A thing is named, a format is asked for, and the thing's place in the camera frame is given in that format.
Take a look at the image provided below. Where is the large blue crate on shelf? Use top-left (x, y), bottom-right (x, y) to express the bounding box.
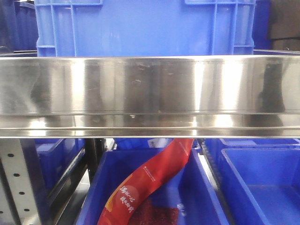
top-left (34, 0), bottom-right (255, 57)

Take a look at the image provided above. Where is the blue bin left bottom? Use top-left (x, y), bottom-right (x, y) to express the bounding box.
top-left (34, 138), bottom-right (85, 189)

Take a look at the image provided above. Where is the red snack packet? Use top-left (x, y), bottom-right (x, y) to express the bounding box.
top-left (97, 138), bottom-right (194, 225)

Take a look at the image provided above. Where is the blue bin right bottom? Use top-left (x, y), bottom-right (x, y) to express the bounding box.
top-left (204, 138), bottom-right (300, 225)

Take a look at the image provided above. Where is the blue bin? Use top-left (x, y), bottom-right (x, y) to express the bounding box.
top-left (77, 149), bottom-right (228, 225)
top-left (34, 138), bottom-right (85, 189)
top-left (204, 138), bottom-right (300, 225)

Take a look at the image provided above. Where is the blue bin centre bottom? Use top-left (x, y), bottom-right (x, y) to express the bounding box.
top-left (77, 149), bottom-right (228, 225)

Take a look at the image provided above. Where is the stainless steel shelf rail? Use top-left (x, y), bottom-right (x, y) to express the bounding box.
top-left (0, 55), bottom-right (300, 138)

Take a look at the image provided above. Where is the perforated metal upright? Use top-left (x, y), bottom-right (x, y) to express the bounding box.
top-left (0, 139), bottom-right (40, 225)

